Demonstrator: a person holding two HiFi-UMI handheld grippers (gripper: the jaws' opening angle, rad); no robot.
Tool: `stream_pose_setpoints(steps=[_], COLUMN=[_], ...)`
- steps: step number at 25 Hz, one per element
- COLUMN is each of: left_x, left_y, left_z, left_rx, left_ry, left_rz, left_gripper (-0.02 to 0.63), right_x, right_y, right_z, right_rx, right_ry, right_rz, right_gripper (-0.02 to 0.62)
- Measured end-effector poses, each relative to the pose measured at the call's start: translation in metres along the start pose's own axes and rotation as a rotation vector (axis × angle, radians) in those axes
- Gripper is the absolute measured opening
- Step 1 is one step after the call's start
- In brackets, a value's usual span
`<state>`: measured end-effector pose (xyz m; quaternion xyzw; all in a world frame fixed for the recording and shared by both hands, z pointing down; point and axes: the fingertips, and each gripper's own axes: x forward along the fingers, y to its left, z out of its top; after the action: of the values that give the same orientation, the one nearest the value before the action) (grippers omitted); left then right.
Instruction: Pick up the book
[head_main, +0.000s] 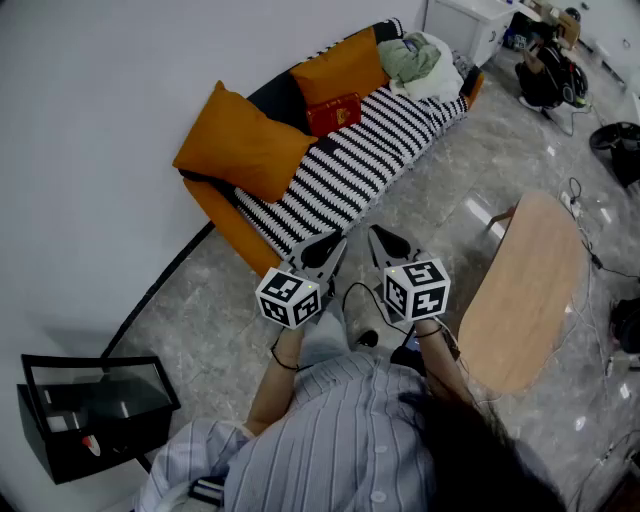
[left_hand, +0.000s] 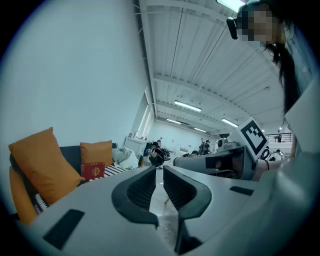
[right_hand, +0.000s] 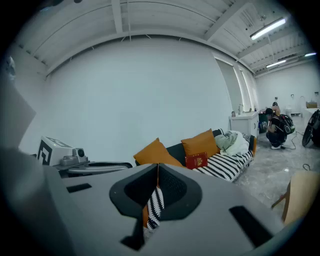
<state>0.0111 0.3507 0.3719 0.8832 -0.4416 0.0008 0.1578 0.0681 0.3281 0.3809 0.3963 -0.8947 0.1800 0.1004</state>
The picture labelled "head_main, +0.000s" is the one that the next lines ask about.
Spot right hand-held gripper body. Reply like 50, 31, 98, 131
368, 223, 452, 324

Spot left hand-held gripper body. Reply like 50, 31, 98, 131
254, 229, 350, 330

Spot orange and black sofa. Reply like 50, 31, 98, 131
172, 17, 485, 279

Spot red book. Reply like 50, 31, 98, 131
305, 91, 363, 139

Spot person's left forearm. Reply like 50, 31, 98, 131
243, 324, 307, 437

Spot person's right forearm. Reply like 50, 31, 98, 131
413, 319, 476, 407

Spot person's light trousers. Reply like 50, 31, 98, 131
298, 297, 352, 370

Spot black pouch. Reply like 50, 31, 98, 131
389, 344, 427, 375

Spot black and white striped blanket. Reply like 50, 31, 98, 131
232, 17, 471, 259

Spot oval wooden table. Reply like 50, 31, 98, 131
457, 191, 592, 396

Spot orange cushion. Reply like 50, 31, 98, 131
172, 79, 320, 205
288, 25, 391, 107

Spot person's striped shirt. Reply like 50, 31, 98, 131
132, 352, 501, 512

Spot white cloth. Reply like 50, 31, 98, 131
388, 30, 465, 101

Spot white power strip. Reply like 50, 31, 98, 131
559, 189, 584, 219

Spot green cloth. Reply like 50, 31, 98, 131
377, 37, 442, 85

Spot dark striped knit cuff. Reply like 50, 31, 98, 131
187, 474, 229, 507

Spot black round object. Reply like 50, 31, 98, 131
610, 297, 640, 354

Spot white cabinet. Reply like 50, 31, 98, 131
422, 0, 517, 67

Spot black glass cabinet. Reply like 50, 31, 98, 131
16, 353, 182, 485

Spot black bin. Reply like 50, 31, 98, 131
588, 121, 640, 189

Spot cardboard box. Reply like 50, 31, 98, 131
542, 3, 582, 49

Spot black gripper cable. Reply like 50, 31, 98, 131
342, 282, 412, 337

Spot black floor cable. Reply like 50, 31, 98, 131
568, 177, 640, 279

